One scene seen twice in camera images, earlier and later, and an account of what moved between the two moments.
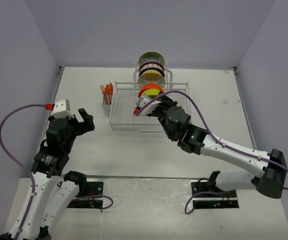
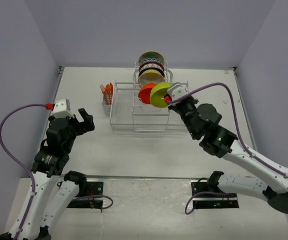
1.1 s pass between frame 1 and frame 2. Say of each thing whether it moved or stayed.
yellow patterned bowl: stayed
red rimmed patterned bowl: stayed
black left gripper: stayed
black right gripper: moved
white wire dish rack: stayed
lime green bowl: moved
